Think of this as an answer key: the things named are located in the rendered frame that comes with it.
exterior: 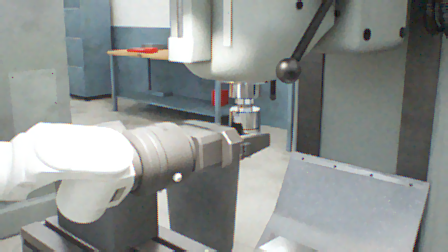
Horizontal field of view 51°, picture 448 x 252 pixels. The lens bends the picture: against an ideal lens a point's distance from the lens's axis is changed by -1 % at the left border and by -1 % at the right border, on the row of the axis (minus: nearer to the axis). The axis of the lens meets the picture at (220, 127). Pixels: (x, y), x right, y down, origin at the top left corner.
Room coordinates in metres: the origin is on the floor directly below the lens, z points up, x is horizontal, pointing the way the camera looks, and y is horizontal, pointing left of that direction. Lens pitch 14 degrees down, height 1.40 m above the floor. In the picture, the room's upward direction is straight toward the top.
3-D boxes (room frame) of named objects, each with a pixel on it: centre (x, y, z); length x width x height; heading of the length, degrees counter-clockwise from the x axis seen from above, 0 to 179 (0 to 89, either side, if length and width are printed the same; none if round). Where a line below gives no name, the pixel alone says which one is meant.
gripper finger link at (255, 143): (0.66, -0.05, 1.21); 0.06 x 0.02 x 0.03; 134
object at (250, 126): (0.69, -0.04, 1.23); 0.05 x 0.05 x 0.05
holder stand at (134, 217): (0.98, 0.26, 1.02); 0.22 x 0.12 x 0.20; 48
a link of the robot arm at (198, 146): (0.64, 0.05, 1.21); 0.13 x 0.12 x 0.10; 44
